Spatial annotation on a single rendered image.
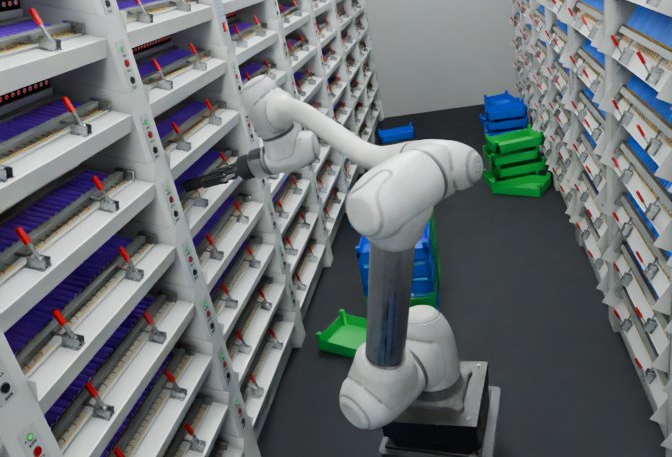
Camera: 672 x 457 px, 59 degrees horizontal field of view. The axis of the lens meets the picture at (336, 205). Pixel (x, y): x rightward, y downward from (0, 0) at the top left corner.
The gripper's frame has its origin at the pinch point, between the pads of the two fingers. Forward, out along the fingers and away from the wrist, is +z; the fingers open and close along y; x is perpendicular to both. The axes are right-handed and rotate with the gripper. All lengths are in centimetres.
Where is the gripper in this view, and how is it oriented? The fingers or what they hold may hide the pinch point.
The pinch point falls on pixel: (195, 183)
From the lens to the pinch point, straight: 187.4
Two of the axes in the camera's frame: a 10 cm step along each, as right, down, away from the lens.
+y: 1.7, -4.1, 8.9
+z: -9.2, 2.6, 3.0
